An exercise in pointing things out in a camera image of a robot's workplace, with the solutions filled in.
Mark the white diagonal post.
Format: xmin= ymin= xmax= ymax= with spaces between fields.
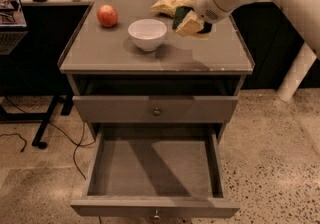
xmin=276 ymin=43 xmax=317 ymax=101

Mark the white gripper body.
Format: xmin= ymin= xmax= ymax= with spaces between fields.
xmin=193 ymin=0 xmax=233 ymax=24

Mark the grey open middle drawer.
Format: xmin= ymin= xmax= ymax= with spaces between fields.
xmin=71 ymin=124 xmax=240 ymax=218

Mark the grey drawer cabinet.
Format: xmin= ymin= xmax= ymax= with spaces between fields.
xmin=60 ymin=0 xmax=254 ymax=135

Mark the grey top drawer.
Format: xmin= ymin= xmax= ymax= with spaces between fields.
xmin=73 ymin=96 xmax=238 ymax=123

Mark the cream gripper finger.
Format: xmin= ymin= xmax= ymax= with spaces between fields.
xmin=175 ymin=10 xmax=205 ymax=37

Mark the loose black cable end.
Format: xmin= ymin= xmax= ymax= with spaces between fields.
xmin=0 ymin=132 xmax=28 ymax=153

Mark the green yellow sponge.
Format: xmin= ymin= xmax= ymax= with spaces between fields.
xmin=172 ymin=6 xmax=192 ymax=30

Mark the red apple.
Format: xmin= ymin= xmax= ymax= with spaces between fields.
xmin=97 ymin=5 xmax=118 ymax=28

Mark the black floor cable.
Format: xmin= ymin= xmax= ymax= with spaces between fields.
xmin=3 ymin=96 xmax=98 ymax=181

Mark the black side table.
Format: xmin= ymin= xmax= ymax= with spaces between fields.
xmin=0 ymin=0 xmax=75 ymax=150

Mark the white bowl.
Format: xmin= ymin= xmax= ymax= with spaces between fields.
xmin=128 ymin=19 xmax=167 ymax=52

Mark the brass drawer knob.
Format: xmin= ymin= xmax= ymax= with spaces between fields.
xmin=153 ymin=107 xmax=161 ymax=116
xmin=153 ymin=210 xmax=160 ymax=220

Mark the brass top drawer knob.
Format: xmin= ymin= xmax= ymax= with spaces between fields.
xmin=153 ymin=107 xmax=161 ymax=116

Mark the brass middle drawer knob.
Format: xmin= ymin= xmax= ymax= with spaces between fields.
xmin=153 ymin=210 xmax=160 ymax=220

